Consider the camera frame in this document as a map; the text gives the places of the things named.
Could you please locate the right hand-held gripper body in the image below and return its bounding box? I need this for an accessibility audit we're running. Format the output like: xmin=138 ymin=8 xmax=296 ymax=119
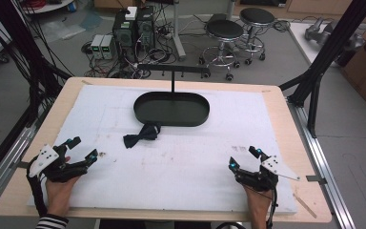
xmin=234 ymin=155 xmax=301 ymax=193

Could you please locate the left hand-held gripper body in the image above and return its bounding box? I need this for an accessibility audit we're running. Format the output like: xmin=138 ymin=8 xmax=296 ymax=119
xmin=27 ymin=143 xmax=91 ymax=184

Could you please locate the person's right hand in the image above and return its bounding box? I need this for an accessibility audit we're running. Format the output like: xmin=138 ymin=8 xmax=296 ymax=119
xmin=242 ymin=183 xmax=274 ymax=221

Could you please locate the person's left hand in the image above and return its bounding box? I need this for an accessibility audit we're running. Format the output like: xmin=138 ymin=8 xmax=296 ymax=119
xmin=45 ymin=156 xmax=81 ymax=218

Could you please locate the thin wooden stick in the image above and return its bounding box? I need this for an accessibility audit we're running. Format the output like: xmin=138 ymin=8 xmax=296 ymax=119
xmin=293 ymin=193 xmax=317 ymax=219

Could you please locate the black bow tie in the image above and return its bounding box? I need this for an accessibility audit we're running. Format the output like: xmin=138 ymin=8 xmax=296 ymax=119
xmin=122 ymin=122 xmax=162 ymax=150

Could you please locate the white foam mat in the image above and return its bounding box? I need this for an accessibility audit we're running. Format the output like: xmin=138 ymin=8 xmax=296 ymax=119
xmin=28 ymin=84 xmax=298 ymax=216

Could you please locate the black rack with oval tray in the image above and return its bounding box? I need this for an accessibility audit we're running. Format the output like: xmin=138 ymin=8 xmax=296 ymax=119
xmin=132 ymin=63 xmax=212 ymax=128

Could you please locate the grey power supply unit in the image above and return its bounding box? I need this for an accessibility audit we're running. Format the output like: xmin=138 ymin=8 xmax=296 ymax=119
xmin=90 ymin=33 xmax=105 ymax=60
xmin=100 ymin=34 xmax=117 ymax=60

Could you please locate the clear plastic sheet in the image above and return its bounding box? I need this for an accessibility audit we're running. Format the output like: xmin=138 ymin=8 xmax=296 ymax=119
xmin=40 ymin=12 xmax=104 ymax=43

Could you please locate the black computer tower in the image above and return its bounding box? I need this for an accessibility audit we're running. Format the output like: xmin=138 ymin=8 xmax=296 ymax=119
xmin=112 ymin=10 xmax=138 ymax=61
xmin=135 ymin=5 xmax=156 ymax=52

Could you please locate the black round stool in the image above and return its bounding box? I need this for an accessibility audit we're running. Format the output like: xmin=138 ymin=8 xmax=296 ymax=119
xmin=238 ymin=7 xmax=276 ymax=66
xmin=198 ymin=18 xmax=246 ymax=82

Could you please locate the grey machine part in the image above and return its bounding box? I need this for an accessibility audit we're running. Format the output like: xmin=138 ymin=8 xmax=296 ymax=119
xmin=304 ymin=16 xmax=336 ymax=46

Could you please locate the white round table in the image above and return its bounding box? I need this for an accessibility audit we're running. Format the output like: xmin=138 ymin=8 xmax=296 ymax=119
xmin=21 ymin=0 xmax=77 ymax=15

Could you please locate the white box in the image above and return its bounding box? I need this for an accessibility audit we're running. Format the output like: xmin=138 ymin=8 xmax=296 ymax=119
xmin=124 ymin=6 xmax=138 ymax=21

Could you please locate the grey table leg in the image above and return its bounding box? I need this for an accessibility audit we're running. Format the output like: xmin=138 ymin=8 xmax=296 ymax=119
xmin=171 ymin=0 xmax=188 ymax=62

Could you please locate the grey metal bracket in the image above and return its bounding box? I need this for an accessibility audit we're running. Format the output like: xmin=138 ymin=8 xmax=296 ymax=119
xmin=14 ymin=160 xmax=31 ymax=170
xmin=305 ymin=175 xmax=328 ymax=186

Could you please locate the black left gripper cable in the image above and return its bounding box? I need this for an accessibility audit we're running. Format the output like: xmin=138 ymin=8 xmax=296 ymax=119
xmin=26 ymin=161 xmax=50 ymax=218

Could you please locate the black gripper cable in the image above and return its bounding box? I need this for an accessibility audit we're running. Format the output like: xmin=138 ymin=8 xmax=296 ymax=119
xmin=265 ymin=185 xmax=279 ymax=229
xmin=26 ymin=161 xmax=50 ymax=218

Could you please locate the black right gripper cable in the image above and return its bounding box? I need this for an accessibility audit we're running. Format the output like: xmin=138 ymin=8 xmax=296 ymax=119
xmin=265 ymin=185 xmax=279 ymax=229

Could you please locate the aluminium rail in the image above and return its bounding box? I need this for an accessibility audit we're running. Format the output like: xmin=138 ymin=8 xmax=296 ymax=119
xmin=0 ymin=104 xmax=51 ymax=216
xmin=286 ymin=96 xmax=357 ymax=229

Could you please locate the tangle of floor cables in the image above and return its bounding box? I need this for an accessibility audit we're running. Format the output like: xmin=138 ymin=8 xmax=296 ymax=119
xmin=80 ymin=18 xmax=211 ymax=79

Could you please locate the black frame strut with cables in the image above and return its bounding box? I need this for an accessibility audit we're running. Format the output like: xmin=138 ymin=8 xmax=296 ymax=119
xmin=0 ymin=0 xmax=74 ymax=128

